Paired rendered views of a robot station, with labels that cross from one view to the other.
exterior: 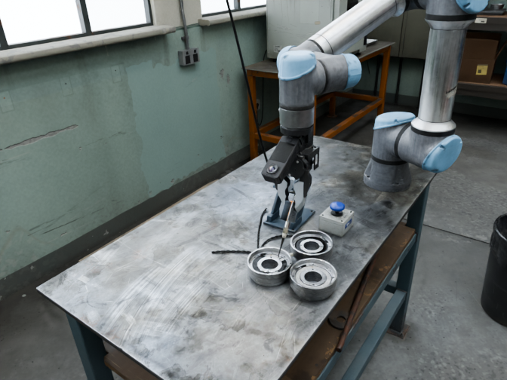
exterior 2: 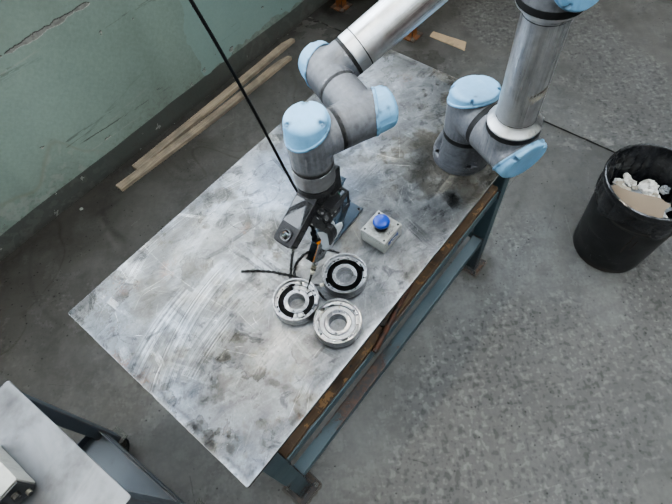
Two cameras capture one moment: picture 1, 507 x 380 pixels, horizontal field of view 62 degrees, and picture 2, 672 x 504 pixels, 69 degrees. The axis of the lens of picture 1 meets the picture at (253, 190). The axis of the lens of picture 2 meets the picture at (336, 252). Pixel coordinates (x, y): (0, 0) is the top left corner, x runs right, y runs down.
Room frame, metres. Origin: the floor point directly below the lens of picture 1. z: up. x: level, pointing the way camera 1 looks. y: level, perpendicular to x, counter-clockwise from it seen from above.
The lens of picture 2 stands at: (0.32, -0.21, 1.82)
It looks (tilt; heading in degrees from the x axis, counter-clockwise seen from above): 59 degrees down; 9
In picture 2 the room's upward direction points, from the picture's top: 8 degrees counter-clockwise
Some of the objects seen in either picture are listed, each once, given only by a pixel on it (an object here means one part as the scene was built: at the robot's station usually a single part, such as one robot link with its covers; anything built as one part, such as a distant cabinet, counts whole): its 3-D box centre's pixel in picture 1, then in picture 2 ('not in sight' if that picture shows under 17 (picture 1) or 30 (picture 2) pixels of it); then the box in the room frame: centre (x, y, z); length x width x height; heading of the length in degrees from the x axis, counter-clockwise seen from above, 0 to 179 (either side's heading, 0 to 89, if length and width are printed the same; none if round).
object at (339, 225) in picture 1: (337, 219); (382, 230); (0.97, -0.23, 0.82); 0.08 x 0.07 x 0.05; 143
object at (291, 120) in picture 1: (295, 115); (312, 171); (0.88, -0.10, 1.15); 0.08 x 0.08 x 0.05
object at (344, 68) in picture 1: (329, 72); (357, 111); (0.95, -0.18, 1.23); 0.11 x 0.11 x 0.08; 30
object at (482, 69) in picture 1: (474, 56); not in sight; (3.89, -2.06, 0.64); 0.49 x 0.40 x 0.37; 58
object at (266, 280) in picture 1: (269, 267); (296, 302); (0.78, -0.03, 0.82); 0.10 x 0.10 x 0.04
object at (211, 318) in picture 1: (282, 214); (326, 209); (1.06, -0.08, 0.79); 1.20 x 0.60 x 0.02; 143
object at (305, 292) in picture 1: (312, 280); (337, 323); (0.73, -0.13, 0.82); 0.10 x 0.10 x 0.04
